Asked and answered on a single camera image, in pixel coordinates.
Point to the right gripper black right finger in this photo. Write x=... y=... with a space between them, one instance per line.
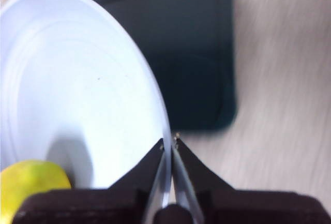
x=232 y=206

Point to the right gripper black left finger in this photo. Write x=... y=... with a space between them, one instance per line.
x=116 y=203

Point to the yellow lemon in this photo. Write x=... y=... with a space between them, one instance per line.
x=28 y=177

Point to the light blue round plate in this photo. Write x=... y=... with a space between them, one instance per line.
x=77 y=79

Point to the dark green rectangular tray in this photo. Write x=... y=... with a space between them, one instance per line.
x=186 y=53

